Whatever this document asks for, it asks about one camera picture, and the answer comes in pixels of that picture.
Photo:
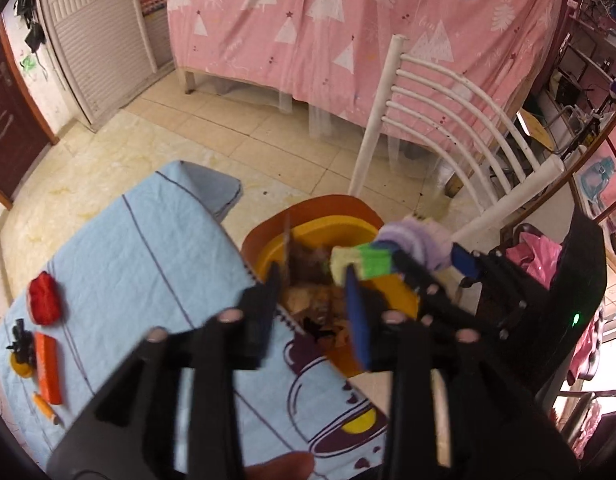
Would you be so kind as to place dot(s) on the small black toy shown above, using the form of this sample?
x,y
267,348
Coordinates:
x,y
20,342

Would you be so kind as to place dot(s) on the green wall sticker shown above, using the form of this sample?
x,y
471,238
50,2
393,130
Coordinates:
x,y
30,66

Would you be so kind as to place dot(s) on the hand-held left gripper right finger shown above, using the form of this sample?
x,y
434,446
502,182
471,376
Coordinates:
x,y
358,310

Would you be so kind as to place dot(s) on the green yellow sponge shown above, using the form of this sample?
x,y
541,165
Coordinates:
x,y
360,260

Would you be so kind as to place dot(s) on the person's left hand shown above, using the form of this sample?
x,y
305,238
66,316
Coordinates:
x,y
280,466

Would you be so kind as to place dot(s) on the long orange box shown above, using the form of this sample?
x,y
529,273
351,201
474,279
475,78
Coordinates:
x,y
49,370

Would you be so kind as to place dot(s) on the wooden bed frame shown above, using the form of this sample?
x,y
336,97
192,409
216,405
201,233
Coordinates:
x,y
189,80

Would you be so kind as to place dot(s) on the light blue bedsheet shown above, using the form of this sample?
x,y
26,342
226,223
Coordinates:
x,y
138,285

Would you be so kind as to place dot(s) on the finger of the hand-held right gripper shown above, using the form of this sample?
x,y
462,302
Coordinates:
x,y
465,260
418,275

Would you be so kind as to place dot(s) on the white louvred wardrobe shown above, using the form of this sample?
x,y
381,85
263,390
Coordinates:
x,y
93,35

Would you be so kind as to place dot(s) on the white metal chair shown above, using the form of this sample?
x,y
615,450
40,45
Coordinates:
x,y
463,130

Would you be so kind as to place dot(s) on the pink patterned bed sheet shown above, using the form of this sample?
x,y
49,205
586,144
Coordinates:
x,y
363,35

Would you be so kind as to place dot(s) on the orange plastic stool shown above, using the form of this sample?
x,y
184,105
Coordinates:
x,y
313,207

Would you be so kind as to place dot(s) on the cluttered shelf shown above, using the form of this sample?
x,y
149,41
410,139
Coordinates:
x,y
588,60

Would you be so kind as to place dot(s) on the small black hanging bag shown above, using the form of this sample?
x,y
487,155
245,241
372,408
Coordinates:
x,y
34,36

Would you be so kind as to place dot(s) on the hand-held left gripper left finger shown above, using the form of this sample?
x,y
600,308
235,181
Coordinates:
x,y
258,310

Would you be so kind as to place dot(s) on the yellow plastic basin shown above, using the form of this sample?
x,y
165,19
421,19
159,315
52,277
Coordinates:
x,y
338,232

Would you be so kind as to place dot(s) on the pink plastic bag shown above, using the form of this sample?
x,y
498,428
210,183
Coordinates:
x,y
535,255

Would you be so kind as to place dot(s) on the small yellow round object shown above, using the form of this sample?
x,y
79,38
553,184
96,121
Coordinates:
x,y
23,368

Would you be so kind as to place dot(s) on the teal printed picture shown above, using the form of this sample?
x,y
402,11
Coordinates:
x,y
595,180

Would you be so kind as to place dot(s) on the dark brown door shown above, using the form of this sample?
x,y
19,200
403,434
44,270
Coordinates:
x,y
8,120

